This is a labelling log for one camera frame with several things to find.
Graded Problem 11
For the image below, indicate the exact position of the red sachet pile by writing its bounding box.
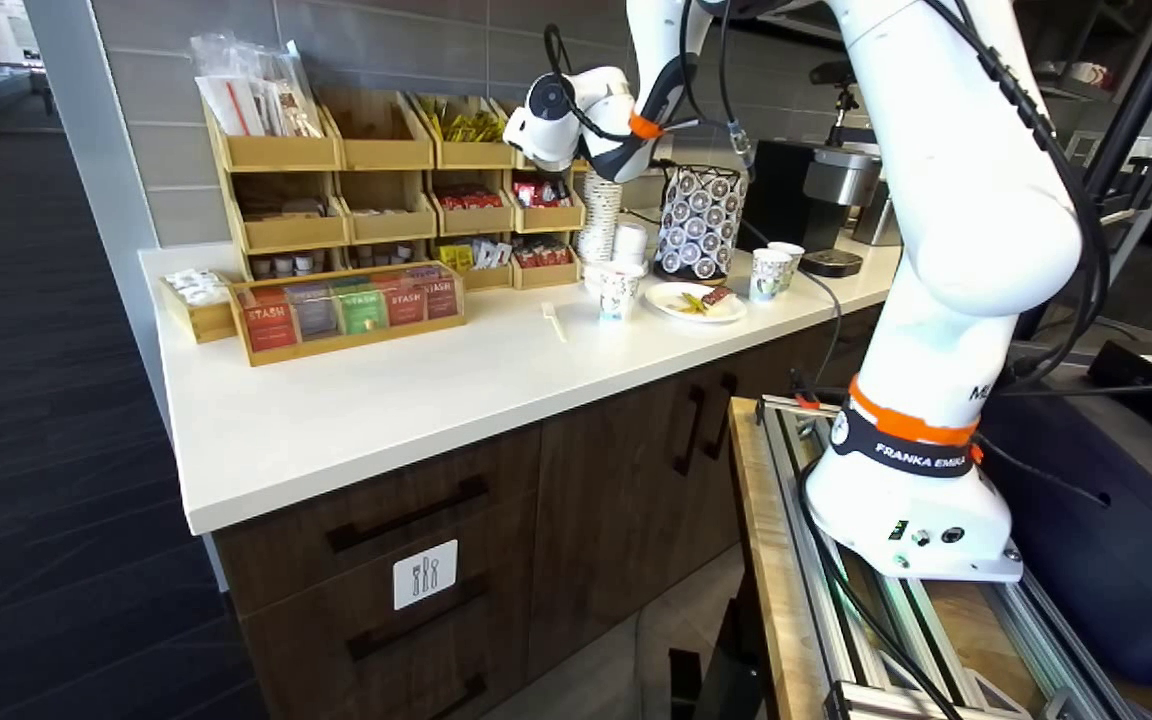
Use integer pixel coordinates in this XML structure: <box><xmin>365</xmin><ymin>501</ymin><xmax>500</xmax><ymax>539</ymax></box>
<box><xmin>431</xmin><ymin>186</ymin><xmax>511</xmax><ymax>217</ymax></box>
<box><xmin>511</xmin><ymin>182</ymin><xmax>577</xmax><ymax>217</ymax></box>

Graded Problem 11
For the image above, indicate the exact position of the white paper cup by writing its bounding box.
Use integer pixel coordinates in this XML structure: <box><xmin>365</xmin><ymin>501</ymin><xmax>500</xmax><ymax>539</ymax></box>
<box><xmin>747</xmin><ymin>242</ymin><xmax>807</xmax><ymax>304</ymax></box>

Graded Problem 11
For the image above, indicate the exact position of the dark red tea box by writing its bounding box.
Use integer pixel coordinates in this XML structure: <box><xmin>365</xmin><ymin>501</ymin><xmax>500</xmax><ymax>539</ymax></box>
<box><xmin>410</xmin><ymin>260</ymin><xmax>462</xmax><ymax>319</ymax></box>

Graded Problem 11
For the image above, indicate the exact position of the yellow and white sachet pile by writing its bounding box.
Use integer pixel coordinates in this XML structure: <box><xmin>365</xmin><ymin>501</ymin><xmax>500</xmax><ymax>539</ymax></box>
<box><xmin>436</xmin><ymin>236</ymin><xmax>516</xmax><ymax>277</ymax></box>

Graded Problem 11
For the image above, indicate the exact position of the wooden condiment rack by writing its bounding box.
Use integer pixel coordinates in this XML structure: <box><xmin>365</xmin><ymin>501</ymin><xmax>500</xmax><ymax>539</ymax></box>
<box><xmin>202</xmin><ymin>90</ymin><xmax>595</xmax><ymax>295</ymax></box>

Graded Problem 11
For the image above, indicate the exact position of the black cabinet door handle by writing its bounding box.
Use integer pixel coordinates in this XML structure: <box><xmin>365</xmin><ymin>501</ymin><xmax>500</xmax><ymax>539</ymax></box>
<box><xmin>671</xmin><ymin>373</ymin><xmax>738</xmax><ymax>480</ymax></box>

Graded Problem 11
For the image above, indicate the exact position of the black coffee machine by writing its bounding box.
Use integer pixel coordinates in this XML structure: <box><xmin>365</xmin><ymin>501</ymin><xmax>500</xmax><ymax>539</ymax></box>
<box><xmin>738</xmin><ymin>134</ymin><xmax>904</xmax><ymax>280</ymax></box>

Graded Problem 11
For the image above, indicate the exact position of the small wooden sachet box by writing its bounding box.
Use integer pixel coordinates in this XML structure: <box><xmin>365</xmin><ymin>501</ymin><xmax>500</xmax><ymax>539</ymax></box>
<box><xmin>160</xmin><ymin>263</ymin><xmax>243</xmax><ymax>349</ymax></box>

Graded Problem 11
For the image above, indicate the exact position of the black drawer handle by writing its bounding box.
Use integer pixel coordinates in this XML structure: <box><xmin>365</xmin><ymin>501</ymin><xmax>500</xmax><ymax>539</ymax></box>
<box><xmin>324</xmin><ymin>474</ymin><xmax>490</xmax><ymax>556</ymax></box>
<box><xmin>342</xmin><ymin>575</ymin><xmax>489</xmax><ymax>665</ymax></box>

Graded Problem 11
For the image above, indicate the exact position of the wooden tea box tray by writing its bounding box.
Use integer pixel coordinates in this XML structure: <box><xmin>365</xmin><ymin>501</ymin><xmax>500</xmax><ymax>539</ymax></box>
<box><xmin>227</xmin><ymin>260</ymin><xmax>473</xmax><ymax>368</ymax></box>

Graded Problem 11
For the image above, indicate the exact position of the donut print pod holder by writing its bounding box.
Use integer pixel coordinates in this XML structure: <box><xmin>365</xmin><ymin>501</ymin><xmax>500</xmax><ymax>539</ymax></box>
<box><xmin>653</xmin><ymin>163</ymin><xmax>747</xmax><ymax>286</ymax></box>

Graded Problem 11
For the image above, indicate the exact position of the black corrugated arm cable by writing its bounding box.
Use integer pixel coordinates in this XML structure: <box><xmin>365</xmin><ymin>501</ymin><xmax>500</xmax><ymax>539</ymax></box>
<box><xmin>928</xmin><ymin>0</ymin><xmax>1116</xmax><ymax>386</ymax></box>

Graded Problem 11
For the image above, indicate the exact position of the black metal pole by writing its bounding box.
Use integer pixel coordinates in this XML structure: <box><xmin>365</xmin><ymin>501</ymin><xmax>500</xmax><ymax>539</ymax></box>
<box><xmin>1085</xmin><ymin>0</ymin><xmax>1152</xmax><ymax>217</ymax></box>

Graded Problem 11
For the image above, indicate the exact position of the small red packet pile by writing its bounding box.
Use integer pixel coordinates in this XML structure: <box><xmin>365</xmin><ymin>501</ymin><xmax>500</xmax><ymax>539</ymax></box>
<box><xmin>511</xmin><ymin>236</ymin><xmax>577</xmax><ymax>273</ymax></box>

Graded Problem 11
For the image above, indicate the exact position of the dark brown pod pile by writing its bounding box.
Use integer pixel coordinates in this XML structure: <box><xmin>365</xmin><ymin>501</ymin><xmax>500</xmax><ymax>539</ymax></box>
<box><xmin>248</xmin><ymin>249</ymin><xmax>337</xmax><ymax>280</ymax></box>

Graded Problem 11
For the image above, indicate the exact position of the dark wood counter cabinet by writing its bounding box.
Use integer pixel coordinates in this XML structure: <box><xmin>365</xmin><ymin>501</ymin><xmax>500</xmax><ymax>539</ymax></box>
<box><xmin>206</xmin><ymin>307</ymin><xmax>879</xmax><ymax>720</ymax></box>

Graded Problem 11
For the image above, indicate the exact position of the stack of white lids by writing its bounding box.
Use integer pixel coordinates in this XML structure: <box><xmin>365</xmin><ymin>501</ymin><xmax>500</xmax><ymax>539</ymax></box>
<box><xmin>613</xmin><ymin>217</ymin><xmax>656</xmax><ymax>273</ymax></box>

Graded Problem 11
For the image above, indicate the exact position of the paper cup stack green logo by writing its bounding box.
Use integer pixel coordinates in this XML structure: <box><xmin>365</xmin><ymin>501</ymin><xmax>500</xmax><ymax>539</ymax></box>
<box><xmin>577</xmin><ymin>173</ymin><xmax>628</xmax><ymax>268</ymax></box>

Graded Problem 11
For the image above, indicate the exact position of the green tea box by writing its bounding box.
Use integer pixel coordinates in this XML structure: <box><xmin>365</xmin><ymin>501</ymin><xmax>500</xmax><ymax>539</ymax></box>
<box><xmin>329</xmin><ymin>277</ymin><xmax>391</xmax><ymax>335</ymax></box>

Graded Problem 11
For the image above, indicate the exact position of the white drawer label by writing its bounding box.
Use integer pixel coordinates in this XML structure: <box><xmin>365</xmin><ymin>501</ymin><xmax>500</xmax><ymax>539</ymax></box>
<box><xmin>389</xmin><ymin>538</ymin><xmax>462</xmax><ymax>617</ymax></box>

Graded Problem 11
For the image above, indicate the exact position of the dark yellow sachet pile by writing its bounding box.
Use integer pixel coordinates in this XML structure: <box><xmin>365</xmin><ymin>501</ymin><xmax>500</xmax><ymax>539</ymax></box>
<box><xmin>416</xmin><ymin>92</ymin><xmax>511</xmax><ymax>149</ymax></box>

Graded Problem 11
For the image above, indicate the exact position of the aluminium frame robot table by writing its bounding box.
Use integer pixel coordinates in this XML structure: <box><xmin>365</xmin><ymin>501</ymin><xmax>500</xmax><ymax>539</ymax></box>
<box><xmin>729</xmin><ymin>394</ymin><xmax>1147</xmax><ymax>720</ymax></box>

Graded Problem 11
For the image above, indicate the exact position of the white plate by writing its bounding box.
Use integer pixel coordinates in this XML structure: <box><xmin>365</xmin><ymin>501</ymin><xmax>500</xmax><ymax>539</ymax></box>
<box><xmin>639</xmin><ymin>277</ymin><xmax>752</xmax><ymax>329</ymax></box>

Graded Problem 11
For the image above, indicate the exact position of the grey tea box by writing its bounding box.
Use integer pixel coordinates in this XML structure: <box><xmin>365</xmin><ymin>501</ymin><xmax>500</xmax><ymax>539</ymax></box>
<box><xmin>284</xmin><ymin>280</ymin><xmax>342</xmax><ymax>344</ymax></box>

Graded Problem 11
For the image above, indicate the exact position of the clear bag of stirrers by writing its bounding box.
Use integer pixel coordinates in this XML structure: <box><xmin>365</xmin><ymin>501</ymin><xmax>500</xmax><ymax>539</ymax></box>
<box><xmin>187</xmin><ymin>33</ymin><xmax>329</xmax><ymax>145</ymax></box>

